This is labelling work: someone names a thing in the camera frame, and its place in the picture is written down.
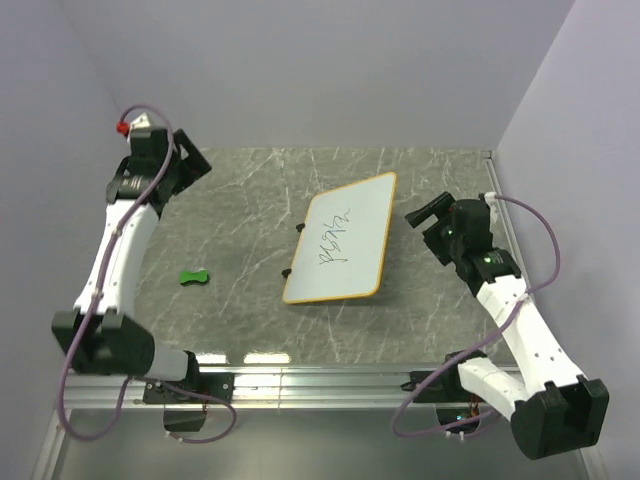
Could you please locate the yellow framed whiteboard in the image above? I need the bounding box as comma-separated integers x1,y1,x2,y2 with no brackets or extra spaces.
282,172,397,305

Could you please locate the green whiteboard eraser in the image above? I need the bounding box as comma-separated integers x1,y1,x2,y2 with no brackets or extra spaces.
179,269,210,287

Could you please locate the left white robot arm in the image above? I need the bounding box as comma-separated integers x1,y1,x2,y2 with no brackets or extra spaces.
52,127,211,402

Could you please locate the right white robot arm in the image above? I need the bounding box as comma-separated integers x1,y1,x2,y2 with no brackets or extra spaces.
390,192,610,460

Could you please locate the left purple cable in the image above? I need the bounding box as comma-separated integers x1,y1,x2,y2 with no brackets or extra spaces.
54,103,238,444

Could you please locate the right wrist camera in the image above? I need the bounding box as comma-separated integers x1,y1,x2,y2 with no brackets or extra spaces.
483,192,500,224

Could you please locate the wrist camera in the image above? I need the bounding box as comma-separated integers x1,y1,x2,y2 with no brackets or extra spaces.
483,192,500,224
116,112,153,138

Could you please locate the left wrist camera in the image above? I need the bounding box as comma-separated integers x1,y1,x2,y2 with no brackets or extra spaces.
116,112,153,138

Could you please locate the whiteboard wire stand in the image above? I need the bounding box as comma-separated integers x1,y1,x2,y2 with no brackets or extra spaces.
280,222,307,278

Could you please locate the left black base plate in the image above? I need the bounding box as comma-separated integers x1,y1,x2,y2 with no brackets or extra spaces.
142,372,235,405

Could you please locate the aluminium mounting rail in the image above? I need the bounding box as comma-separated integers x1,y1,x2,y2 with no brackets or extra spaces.
59,364,526,412

